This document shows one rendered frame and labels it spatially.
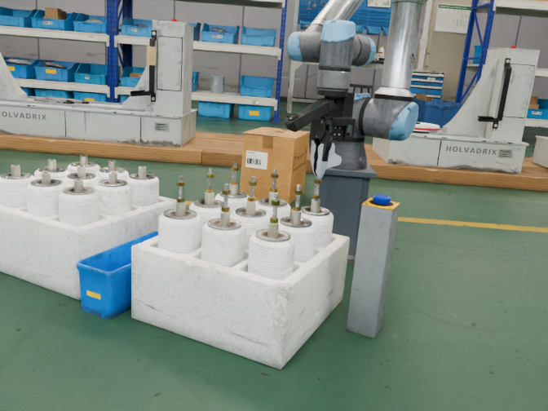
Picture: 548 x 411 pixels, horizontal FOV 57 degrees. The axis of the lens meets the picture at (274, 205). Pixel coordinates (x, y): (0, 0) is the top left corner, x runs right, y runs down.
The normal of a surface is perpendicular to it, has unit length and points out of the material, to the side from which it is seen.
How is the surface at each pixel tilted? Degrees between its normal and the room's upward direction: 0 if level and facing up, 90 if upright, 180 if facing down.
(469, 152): 90
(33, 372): 0
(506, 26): 90
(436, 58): 90
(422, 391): 0
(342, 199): 90
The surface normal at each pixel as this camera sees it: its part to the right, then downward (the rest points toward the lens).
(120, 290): 0.89, 0.21
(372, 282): -0.44, 0.21
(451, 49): -0.01, 0.26
